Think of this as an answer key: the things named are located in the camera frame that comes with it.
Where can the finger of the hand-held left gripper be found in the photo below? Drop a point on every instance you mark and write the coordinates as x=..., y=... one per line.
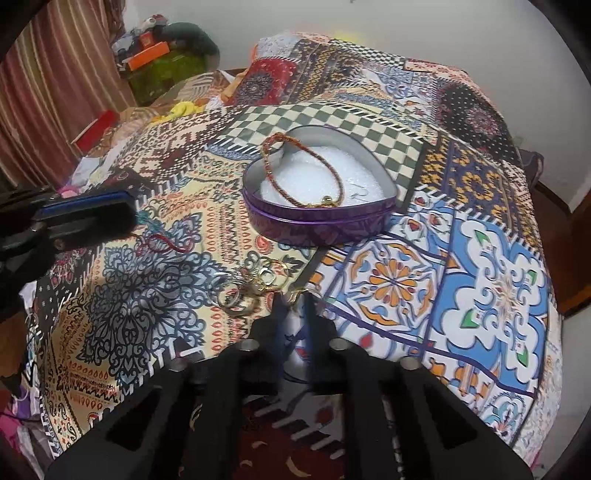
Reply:
x=83, y=205

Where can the green storage container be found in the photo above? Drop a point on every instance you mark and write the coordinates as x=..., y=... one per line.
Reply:
x=171, y=76

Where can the patchwork printed blanket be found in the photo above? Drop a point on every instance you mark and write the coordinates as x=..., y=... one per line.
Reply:
x=461, y=258

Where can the silver earring hook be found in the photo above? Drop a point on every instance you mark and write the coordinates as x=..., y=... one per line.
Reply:
x=360, y=190

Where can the yellow cloth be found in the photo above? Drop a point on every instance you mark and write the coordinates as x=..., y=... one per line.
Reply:
x=182, y=110

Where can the red box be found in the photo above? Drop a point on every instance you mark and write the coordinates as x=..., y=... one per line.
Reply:
x=94, y=125

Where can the white foam pad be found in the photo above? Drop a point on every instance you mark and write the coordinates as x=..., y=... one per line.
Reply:
x=323, y=173

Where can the wooden bed frame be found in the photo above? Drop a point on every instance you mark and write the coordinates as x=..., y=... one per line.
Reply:
x=570, y=258

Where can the striped brown curtain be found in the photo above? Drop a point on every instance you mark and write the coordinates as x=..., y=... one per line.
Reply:
x=55, y=83

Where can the purple heart-shaped tin box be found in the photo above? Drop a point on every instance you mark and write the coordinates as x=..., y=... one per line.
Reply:
x=318, y=226

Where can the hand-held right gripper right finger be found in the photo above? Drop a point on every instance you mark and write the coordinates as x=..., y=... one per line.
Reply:
x=313, y=324

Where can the dark green bag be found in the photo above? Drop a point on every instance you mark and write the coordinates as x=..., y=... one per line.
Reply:
x=191, y=39

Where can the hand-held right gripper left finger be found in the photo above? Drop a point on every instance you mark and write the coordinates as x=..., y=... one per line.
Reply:
x=276, y=324

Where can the orange box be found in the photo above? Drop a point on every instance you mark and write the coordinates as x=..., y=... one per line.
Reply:
x=147, y=54

